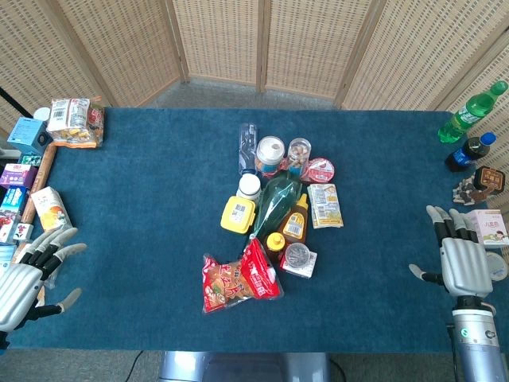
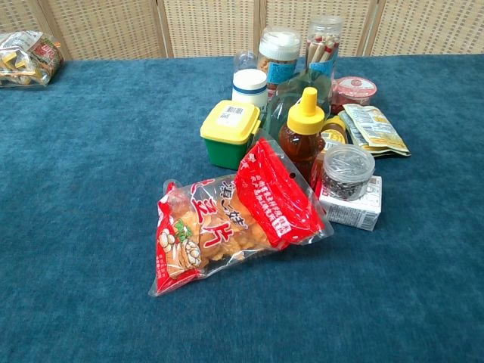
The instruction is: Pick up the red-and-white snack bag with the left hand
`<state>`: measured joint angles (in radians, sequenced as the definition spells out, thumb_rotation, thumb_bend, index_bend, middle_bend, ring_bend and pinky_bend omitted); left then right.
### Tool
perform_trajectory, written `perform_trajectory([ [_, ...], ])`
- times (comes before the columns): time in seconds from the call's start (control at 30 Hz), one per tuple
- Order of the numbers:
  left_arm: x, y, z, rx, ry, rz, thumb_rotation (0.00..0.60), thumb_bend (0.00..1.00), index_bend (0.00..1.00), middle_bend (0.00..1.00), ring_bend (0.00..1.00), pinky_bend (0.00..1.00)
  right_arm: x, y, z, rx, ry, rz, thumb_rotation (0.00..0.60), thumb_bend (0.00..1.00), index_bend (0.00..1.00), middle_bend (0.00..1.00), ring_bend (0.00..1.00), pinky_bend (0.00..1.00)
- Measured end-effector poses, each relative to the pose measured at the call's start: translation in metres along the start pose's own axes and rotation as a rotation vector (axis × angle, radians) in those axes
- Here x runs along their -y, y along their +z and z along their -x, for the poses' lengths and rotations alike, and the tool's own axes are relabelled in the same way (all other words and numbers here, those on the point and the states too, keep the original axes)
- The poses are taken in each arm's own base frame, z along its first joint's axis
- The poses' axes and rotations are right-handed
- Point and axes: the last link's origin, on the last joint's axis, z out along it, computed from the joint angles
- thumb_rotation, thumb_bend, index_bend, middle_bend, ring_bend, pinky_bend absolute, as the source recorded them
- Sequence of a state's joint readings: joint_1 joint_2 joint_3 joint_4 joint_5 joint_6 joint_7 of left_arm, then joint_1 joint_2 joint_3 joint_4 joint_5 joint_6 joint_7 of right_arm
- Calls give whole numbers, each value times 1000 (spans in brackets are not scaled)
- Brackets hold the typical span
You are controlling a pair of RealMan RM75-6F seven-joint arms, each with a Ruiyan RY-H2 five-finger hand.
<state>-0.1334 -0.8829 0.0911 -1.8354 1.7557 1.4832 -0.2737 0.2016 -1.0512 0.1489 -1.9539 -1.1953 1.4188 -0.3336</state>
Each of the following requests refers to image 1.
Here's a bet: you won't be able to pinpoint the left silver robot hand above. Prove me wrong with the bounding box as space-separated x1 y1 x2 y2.
0 227 88 333

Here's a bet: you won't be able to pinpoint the red transparent snack bag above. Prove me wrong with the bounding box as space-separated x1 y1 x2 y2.
201 254 255 315

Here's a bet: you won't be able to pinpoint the clear jar white lid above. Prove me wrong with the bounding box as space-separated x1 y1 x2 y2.
254 135 286 178

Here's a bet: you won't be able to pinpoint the honey squeeze bottle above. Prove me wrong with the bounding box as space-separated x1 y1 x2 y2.
277 193 309 245

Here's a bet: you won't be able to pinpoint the white floral small box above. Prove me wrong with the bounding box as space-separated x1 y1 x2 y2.
13 222 34 242

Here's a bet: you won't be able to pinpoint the red fruit print box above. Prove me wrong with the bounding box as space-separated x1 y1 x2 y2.
0 209 21 244

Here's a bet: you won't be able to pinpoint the purple box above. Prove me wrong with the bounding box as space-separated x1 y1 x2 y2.
0 162 37 189

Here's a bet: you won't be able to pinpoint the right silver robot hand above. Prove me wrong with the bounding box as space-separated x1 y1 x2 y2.
409 205 495 298

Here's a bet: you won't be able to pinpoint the dark green plastic-wrapped vegetable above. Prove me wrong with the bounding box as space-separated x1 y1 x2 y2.
249 170 305 240

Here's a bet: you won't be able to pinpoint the orange red snack bag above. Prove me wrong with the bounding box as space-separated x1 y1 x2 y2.
53 96 106 150

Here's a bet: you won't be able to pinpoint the pink white carton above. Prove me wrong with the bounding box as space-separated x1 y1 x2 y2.
465 209 509 248

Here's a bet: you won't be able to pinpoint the clear empty plastic bottle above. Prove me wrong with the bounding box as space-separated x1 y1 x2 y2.
237 123 259 176

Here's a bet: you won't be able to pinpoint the woven bamboo folding screen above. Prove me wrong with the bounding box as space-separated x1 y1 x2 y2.
0 0 509 132

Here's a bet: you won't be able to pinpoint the wooden tray edge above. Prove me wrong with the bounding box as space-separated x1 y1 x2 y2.
21 142 60 224

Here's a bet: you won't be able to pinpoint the green soda bottle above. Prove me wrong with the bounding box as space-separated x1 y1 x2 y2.
437 80 509 144

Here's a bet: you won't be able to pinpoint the blue toothpaste box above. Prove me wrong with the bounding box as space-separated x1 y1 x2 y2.
0 185 29 216

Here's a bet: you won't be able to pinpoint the dark cola bottle blue cap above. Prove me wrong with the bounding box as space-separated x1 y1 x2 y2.
444 131 497 173

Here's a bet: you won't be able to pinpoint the clear lidded cup box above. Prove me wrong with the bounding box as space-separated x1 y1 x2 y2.
279 242 318 279

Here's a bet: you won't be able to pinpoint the red foil snack pouch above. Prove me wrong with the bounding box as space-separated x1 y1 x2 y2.
240 238 284 299

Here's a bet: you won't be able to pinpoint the small yellow cap bottle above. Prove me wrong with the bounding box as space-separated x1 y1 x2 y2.
265 232 287 263

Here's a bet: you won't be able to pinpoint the brown packet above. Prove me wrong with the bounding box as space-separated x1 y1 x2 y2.
452 166 506 207

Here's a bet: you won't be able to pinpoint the white round lid container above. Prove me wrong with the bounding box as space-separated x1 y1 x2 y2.
484 251 509 282

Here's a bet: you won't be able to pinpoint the light blue box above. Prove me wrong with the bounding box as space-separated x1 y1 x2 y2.
6 116 53 156

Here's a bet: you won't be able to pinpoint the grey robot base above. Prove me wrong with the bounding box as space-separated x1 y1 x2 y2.
157 350 331 382

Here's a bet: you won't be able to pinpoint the clear jar of nuts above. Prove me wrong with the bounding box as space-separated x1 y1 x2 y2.
286 137 312 176

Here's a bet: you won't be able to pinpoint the black cable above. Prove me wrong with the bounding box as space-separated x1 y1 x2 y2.
126 350 143 382

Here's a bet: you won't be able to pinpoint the yellow lidded box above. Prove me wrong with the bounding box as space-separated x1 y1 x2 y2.
220 195 256 235

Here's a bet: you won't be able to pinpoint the orange white juice carton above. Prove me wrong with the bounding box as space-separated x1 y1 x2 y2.
30 185 74 233

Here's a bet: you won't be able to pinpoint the red sealed round cup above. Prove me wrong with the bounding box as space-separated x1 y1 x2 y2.
302 157 336 184

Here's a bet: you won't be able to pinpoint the clear bag yellow snacks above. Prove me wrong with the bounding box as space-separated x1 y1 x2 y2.
46 98 91 142

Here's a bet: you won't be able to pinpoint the blue carpet table cover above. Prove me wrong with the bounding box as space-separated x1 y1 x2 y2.
6 106 498 353

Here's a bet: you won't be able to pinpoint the white pill bottle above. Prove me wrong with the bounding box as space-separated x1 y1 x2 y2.
235 173 262 202

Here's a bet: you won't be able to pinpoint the yellow white packet stack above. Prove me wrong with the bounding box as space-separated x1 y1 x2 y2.
306 182 345 230

